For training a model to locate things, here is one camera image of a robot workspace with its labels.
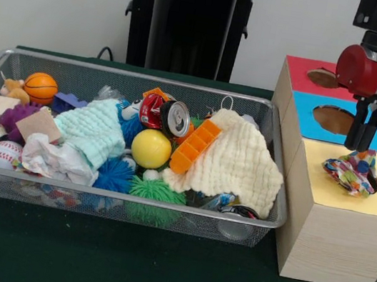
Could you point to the multicoloured patterned cloth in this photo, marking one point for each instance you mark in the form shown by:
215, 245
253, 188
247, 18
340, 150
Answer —
353, 172

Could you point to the mint knitted cloth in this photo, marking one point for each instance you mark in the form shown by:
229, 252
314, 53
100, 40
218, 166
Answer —
93, 128

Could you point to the wooden box with three holes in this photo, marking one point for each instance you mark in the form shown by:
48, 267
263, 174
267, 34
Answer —
334, 245

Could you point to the shallow mesh bin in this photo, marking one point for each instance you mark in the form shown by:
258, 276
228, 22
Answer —
161, 216

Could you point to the cream knitted cloth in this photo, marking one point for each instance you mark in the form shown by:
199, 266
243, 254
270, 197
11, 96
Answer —
235, 163

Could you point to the orange plastic brick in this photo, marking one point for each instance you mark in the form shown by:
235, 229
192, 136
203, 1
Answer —
191, 148

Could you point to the black drinks can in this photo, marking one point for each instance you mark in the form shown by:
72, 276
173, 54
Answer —
174, 120

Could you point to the yellow ball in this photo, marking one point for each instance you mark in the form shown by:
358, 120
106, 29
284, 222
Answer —
151, 149

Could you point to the green spiky ball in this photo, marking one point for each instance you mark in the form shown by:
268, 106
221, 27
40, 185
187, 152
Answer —
154, 191

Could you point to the blue spiky ball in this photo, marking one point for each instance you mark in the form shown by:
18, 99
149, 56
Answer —
114, 175

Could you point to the dark green tablecloth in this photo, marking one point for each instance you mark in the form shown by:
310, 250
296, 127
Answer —
116, 266

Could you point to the white crumpled paper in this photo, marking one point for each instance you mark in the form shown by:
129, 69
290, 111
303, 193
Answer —
58, 161

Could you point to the orange basketball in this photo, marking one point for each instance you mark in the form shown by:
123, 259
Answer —
40, 87

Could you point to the white baseball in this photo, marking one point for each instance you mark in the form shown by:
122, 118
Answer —
3, 153

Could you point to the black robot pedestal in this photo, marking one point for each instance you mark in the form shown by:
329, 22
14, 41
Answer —
194, 22

